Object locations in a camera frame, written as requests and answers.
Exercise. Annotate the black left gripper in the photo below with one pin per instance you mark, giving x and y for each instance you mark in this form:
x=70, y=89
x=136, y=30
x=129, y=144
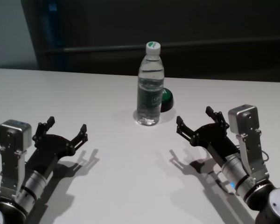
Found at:
x=46, y=154

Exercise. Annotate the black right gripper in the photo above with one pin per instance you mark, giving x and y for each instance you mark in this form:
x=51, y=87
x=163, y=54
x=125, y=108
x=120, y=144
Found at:
x=212, y=140

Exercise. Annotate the clear water bottle green label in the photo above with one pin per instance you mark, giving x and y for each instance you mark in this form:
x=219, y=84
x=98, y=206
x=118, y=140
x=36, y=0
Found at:
x=150, y=93

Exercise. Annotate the green YES button black base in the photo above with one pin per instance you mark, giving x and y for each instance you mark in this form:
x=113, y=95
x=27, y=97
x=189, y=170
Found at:
x=168, y=99

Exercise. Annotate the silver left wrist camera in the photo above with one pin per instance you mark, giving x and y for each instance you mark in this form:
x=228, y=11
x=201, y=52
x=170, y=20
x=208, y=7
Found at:
x=14, y=149

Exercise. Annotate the dark grey horizontal rail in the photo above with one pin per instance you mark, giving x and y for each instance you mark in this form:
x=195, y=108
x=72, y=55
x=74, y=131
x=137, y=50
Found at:
x=200, y=46

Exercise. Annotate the blue metal post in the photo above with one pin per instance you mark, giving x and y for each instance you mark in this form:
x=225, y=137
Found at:
x=53, y=35

